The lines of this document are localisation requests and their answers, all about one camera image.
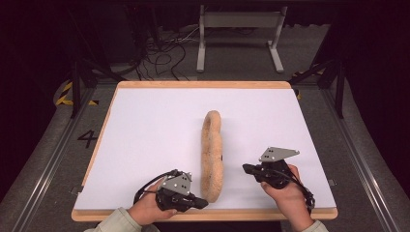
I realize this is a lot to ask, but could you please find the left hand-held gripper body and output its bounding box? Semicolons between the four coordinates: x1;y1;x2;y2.
155;169;195;213

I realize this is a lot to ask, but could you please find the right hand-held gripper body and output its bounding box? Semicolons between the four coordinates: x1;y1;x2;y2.
254;146;301;190

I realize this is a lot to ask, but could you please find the person's right hand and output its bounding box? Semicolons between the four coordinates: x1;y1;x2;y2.
259;163;315;232

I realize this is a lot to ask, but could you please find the person's left hand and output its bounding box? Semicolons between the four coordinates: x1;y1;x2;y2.
128;179;179;227

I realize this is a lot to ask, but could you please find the yellow and black floor tape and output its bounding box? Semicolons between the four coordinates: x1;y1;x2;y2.
54;80;100;107
290;66;327;101

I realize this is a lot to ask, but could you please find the black metal stand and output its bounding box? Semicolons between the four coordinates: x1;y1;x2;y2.
66;9;128;120
287;18;348;120

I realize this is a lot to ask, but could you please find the grey metal stand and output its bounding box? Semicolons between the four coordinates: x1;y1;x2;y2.
195;4;288;74

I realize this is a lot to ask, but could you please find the left hand-held gripper black cable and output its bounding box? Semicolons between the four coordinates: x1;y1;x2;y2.
132;169;180;206

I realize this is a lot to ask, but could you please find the hand-held gripper black cable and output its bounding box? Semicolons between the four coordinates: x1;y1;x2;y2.
274;168;316;215
132;169;180;206

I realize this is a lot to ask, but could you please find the right hand-held gripper black cable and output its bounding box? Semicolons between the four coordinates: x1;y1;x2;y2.
274;168;316;215

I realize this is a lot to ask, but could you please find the aluminium floor rail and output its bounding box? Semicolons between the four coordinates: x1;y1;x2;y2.
12;88;96;232
322;88;402;232

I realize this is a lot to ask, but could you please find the bundle of black floor cables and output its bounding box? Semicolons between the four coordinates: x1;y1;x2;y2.
133;27;196;82

